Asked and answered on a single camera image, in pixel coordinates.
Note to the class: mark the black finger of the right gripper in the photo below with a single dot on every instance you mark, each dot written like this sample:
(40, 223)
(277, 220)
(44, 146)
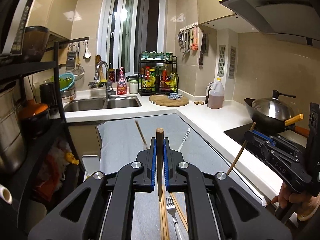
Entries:
(255, 144)

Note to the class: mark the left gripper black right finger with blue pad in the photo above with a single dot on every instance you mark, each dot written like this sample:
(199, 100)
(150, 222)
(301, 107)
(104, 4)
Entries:
(217, 207)

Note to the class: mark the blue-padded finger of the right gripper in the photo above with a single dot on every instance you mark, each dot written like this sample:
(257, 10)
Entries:
(263, 137)

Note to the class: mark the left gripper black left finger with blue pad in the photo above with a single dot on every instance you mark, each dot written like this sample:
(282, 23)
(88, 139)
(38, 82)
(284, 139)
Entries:
(102, 206)

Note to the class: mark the wooden chopstick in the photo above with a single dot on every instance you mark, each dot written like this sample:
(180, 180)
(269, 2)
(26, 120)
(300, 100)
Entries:
(141, 135)
(162, 219)
(181, 214)
(159, 159)
(166, 234)
(240, 152)

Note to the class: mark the white handled fork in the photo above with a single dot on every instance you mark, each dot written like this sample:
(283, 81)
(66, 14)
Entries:
(171, 209)

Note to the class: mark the white striped handle knife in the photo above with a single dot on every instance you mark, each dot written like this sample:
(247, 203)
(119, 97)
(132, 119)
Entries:
(184, 139)

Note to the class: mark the chrome kitchen faucet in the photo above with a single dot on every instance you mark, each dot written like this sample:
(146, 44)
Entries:
(103, 81)

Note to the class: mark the person's right hand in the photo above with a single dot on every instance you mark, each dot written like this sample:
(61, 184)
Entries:
(307, 204)

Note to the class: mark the black gas stove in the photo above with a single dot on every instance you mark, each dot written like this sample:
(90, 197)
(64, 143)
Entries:
(291, 149)

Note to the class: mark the steel wok with lid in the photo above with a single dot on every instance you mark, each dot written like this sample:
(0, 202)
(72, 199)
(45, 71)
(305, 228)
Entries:
(272, 115)

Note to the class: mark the white trash bin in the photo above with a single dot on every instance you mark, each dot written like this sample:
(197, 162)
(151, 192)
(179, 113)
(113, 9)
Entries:
(91, 164)

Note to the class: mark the oil jug with yellow cap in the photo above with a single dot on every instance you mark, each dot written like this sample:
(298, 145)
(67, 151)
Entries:
(216, 95)

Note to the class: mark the blue dish cloth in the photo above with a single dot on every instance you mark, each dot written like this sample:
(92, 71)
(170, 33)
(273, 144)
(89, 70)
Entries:
(174, 96)

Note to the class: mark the white paper roll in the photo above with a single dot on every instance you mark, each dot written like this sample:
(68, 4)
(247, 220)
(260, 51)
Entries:
(5, 195)

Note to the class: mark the round wooden cutting board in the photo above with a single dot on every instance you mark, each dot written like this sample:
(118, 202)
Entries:
(163, 100)

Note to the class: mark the steel double sink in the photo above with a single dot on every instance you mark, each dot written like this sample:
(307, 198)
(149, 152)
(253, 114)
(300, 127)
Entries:
(101, 103)

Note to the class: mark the large steel stock pot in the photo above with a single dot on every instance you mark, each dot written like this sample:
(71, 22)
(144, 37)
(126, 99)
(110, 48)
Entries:
(12, 145)

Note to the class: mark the hanging cleaver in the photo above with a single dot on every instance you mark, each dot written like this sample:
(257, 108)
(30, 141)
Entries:
(203, 48)

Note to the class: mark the orange lidded black pot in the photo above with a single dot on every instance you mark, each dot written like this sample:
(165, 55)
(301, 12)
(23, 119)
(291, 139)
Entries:
(33, 112)

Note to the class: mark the black spice rack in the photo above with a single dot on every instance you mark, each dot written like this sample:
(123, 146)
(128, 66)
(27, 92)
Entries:
(157, 73)

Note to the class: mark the red dish soap bottle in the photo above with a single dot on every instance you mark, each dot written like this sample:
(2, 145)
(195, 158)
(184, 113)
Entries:
(121, 82)

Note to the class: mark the hanging utensil set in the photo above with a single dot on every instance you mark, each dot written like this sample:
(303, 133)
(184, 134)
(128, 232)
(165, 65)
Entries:
(188, 38)

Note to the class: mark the white jar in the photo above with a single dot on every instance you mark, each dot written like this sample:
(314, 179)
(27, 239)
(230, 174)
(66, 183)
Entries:
(133, 86)

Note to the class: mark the range hood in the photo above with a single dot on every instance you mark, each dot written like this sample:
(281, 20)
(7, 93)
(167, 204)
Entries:
(295, 21)

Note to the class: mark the green and blue colander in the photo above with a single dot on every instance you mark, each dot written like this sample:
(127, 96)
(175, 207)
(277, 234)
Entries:
(66, 81)

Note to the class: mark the metal box grater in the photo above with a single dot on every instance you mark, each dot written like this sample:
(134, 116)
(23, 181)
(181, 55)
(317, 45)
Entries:
(71, 57)

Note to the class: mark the white hanging ladle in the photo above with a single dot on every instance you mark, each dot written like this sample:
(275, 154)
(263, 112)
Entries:
(87, 53)

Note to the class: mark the black metal shelf rack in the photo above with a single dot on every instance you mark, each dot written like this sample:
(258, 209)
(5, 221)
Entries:
(21, 183)

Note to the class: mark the window with white frame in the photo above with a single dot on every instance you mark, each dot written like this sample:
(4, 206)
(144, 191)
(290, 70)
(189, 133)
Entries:
(129, 27)

